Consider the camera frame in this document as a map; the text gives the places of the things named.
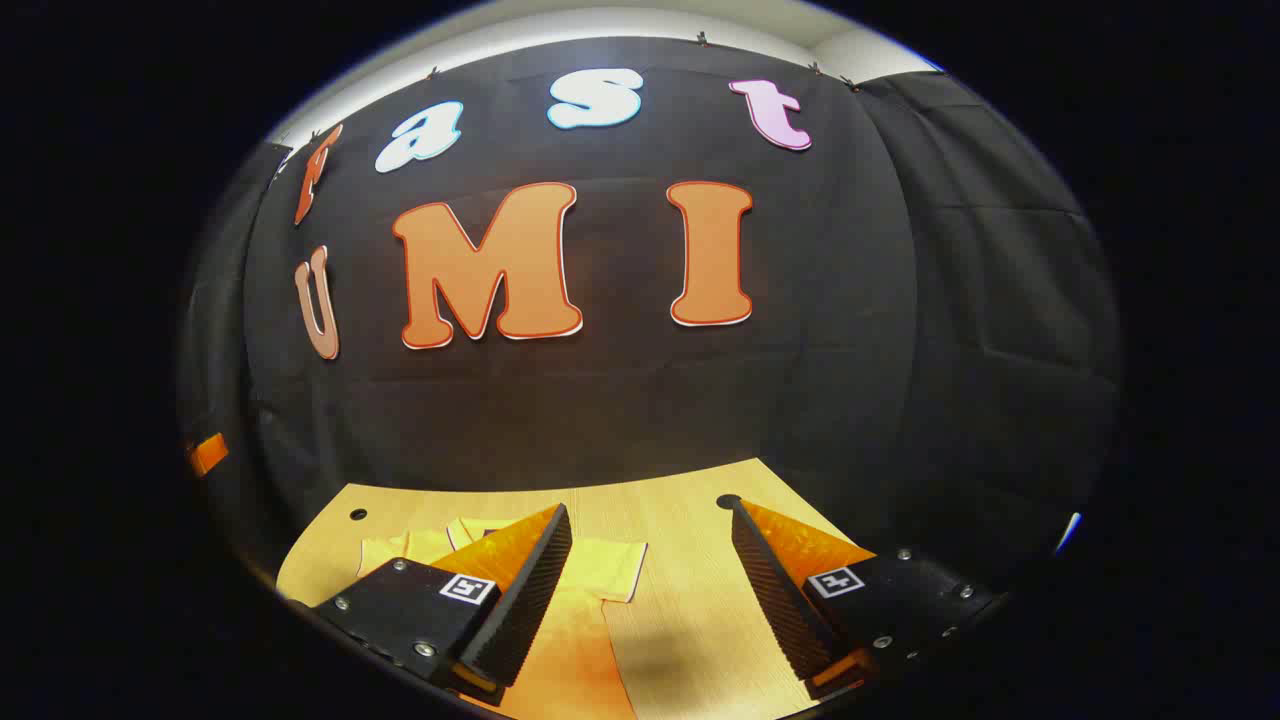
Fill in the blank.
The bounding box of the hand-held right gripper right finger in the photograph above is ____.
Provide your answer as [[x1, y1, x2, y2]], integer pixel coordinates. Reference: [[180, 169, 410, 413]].
[[730, 497, 1006, 701]]

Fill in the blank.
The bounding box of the orange T-shirt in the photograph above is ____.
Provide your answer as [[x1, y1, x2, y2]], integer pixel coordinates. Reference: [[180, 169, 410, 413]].
[[357, 517, 649, 720]]

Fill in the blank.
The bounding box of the black backdrop cloth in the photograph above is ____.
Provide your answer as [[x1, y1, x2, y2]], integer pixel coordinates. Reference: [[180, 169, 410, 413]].
[[176, 38, 1123, 601]]

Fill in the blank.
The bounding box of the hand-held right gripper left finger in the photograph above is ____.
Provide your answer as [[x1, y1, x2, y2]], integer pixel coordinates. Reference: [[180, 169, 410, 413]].
[[290, 503, 574, 703]]

